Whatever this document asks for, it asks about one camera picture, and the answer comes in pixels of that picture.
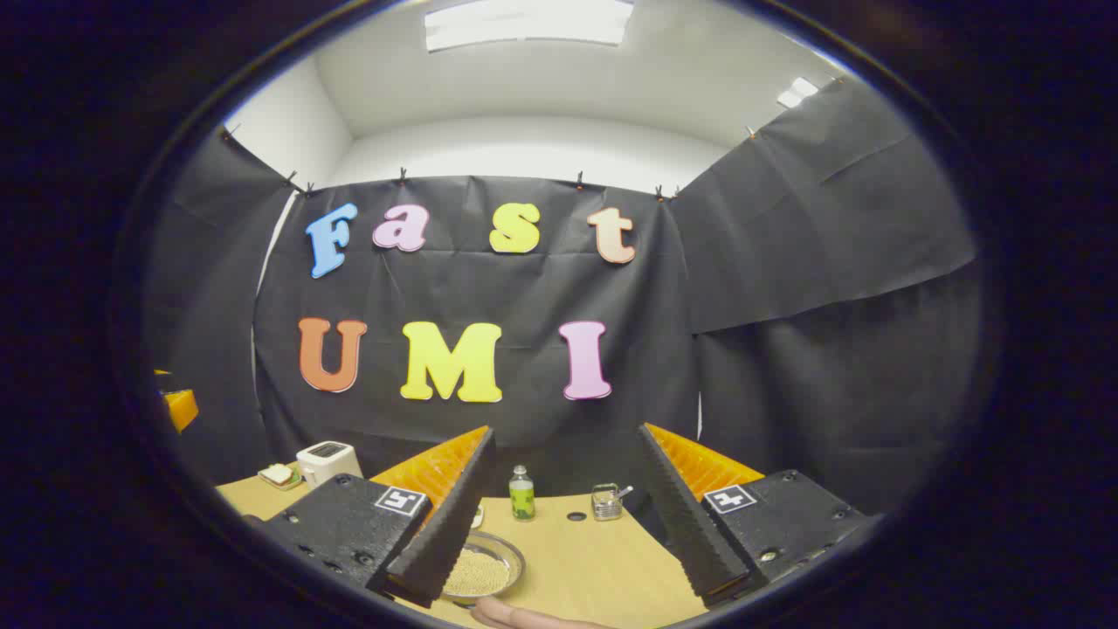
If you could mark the green label drink bottle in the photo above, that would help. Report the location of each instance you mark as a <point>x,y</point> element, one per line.
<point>522,498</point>

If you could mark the ceiling light panel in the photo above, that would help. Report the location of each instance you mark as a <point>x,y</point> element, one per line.
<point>524,22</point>
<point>797,92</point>

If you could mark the toast sandwich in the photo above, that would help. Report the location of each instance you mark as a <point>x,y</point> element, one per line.
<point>278,474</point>

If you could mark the white toaster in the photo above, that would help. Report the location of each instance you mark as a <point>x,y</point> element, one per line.
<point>327,463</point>

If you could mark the large pile of soybeans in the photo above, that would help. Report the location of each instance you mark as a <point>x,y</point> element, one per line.
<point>479,572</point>

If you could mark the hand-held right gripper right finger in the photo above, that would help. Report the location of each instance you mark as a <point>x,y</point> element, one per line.
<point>690,533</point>

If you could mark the black backdrop cloth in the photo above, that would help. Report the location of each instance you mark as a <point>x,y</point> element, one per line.
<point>786,262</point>

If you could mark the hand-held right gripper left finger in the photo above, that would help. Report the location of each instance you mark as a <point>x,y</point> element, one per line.
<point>445,533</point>

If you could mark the small white plate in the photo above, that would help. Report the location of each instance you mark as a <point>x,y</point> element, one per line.
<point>293,483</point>

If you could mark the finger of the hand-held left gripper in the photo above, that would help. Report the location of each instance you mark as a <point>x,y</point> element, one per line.
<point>182,411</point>

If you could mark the stainless steel pot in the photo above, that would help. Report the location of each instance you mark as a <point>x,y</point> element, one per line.
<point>514,559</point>

